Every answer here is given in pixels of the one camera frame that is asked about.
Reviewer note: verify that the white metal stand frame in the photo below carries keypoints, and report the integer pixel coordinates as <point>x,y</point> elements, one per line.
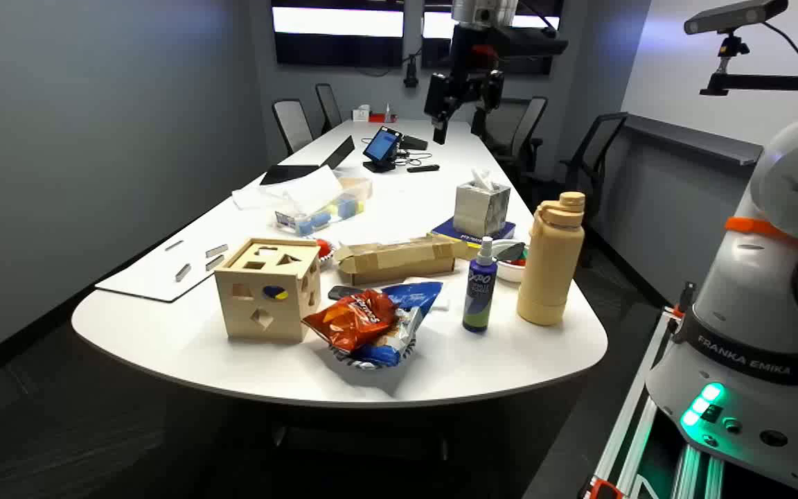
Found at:
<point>636,433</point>

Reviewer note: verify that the brown wooden hinged box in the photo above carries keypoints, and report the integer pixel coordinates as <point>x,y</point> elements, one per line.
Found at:
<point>388,261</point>

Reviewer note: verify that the small red object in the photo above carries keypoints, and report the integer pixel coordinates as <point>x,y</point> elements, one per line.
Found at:
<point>324,249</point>

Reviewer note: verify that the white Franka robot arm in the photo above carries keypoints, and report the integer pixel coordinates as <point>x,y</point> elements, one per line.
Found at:
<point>767,279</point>

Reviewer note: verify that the blue tablet on stand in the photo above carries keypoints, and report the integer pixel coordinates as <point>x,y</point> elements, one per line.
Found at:
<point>384,146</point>

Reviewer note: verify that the red chips bag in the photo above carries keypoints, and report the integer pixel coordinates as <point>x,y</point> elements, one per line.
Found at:
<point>352,321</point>

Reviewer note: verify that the grey tissue box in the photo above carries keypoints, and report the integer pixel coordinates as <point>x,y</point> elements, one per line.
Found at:
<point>482,210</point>

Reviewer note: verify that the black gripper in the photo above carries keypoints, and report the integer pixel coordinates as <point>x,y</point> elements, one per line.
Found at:
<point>475,52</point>

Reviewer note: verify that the blue spray bottle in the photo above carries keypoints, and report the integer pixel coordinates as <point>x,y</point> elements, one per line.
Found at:
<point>481,292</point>

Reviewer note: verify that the tan insulated water bottle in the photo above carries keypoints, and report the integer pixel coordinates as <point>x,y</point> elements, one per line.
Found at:
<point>550,268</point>

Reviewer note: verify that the wooden shape sorter cube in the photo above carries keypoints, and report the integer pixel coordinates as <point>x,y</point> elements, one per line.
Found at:
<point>264,292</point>

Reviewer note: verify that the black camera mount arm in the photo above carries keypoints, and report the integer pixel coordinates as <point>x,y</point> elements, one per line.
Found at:
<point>767,85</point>

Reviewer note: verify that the white bowl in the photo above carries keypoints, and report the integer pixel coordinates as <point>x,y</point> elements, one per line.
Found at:
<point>510,271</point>

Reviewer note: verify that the white sheet with marks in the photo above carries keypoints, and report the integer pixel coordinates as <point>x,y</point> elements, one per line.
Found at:
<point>163,268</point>

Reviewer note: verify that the blue book with yellow edge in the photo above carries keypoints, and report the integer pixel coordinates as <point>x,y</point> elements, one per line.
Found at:
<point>445,228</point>

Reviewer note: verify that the grey mesh office chair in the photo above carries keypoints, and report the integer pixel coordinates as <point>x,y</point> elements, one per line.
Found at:
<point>522,128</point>
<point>596,154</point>
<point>328,105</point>
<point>291,123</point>

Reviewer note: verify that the grey stereo camera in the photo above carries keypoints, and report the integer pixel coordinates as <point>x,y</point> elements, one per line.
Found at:
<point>734,16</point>

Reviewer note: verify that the clear plastic container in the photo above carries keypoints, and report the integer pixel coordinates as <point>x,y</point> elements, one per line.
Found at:
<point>312,210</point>

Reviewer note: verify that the grey wall ledge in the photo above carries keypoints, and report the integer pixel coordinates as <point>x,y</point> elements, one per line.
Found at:
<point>686,139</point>

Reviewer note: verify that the black remote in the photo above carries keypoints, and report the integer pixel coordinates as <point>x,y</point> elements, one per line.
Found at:
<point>422,168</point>

